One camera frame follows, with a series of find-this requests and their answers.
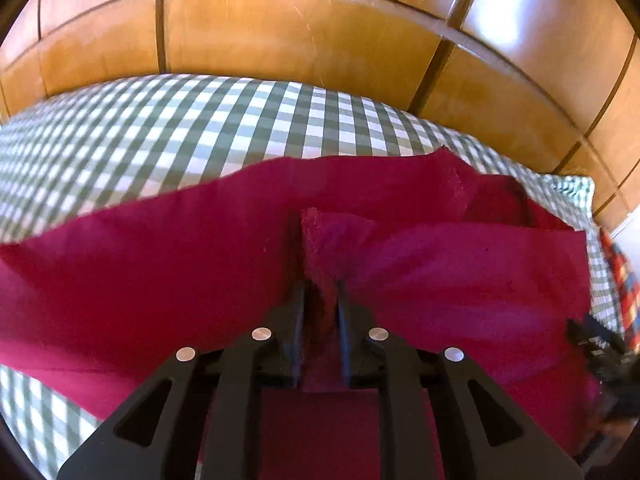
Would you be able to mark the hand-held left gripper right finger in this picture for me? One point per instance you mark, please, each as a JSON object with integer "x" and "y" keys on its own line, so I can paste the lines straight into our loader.
{"x": 345, "y": 340}

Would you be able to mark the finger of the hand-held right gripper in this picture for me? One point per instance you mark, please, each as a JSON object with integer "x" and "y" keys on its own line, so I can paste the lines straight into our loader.
{"x": 582, "y": 332}

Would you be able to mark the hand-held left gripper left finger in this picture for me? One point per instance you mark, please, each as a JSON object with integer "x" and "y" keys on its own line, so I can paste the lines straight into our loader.
{"x": 295, "y": 340}

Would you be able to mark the red cloth garment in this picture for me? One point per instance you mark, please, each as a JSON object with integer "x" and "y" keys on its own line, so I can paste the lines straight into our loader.
{"x": 150, "y": 285}

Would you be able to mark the red blue plaid cloth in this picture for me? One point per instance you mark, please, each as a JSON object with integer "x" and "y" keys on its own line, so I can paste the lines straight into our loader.
{"x": 622, "y": 280}

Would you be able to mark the green checked pillow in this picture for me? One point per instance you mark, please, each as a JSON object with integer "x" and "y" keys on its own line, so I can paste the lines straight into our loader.
{"x": 572, "y": 195}

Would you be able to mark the green checked bed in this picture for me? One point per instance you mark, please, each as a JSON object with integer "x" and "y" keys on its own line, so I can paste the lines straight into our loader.
{"x": 200, "y": 125}

